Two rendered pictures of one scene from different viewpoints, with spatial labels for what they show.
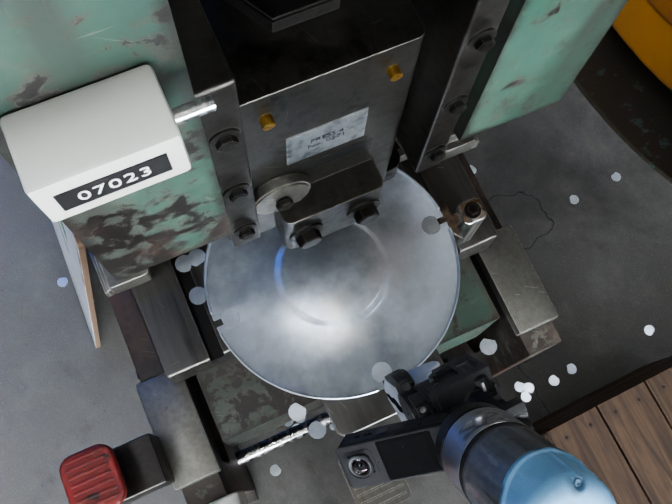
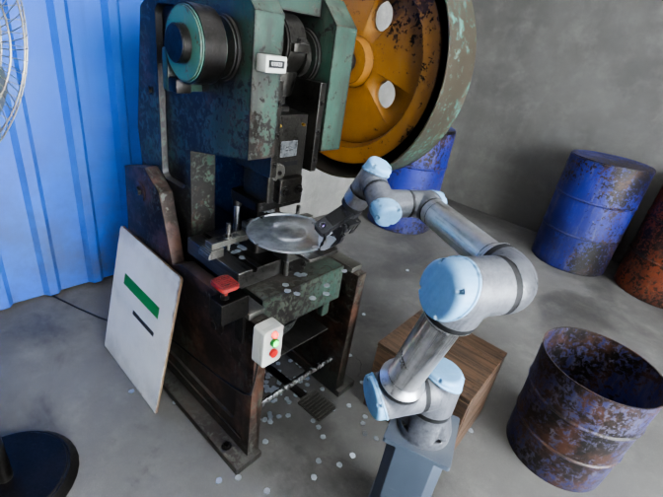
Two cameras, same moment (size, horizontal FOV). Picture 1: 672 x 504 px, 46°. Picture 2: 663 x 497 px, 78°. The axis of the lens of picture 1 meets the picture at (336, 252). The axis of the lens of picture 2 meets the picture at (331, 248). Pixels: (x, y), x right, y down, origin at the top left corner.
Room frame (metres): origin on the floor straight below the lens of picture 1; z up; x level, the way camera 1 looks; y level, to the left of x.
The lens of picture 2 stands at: (-1.01, 0.27, 1.39)
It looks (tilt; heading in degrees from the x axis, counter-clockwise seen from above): 27 degrees down; 341
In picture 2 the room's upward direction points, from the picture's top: 9 degrees clockwise
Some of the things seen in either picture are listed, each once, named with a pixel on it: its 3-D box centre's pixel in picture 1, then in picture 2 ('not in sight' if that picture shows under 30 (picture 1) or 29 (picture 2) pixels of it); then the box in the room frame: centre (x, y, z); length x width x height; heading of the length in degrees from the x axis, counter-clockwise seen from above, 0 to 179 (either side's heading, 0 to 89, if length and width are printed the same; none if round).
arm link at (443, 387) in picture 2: not in sight; (436, 385); (-0.34, -0.32, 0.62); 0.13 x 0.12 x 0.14; 94
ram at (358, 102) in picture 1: (304, 106); (278, 153); (0.30, 0.05, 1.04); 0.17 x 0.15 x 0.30; 32
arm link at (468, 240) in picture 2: not in sight; (467, 239); (-0.27, -0.31, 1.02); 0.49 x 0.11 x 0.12; 4
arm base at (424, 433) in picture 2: not in sight; (427, 414); (-0.34, -0.32, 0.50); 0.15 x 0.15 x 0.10
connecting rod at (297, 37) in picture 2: not in sight; (276, 75); (0.34, 0.07, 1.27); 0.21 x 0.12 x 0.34; 32
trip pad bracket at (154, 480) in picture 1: (134, 474); (229, 319); (-0.02, 0.21, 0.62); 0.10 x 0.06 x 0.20; 122
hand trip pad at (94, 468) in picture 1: (99, 480); (224, 292); (-0.03, 0.22, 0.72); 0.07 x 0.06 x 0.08; 32
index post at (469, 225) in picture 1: (465, 221); not in sight; (0.33, -0.15, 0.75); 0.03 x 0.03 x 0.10; 32
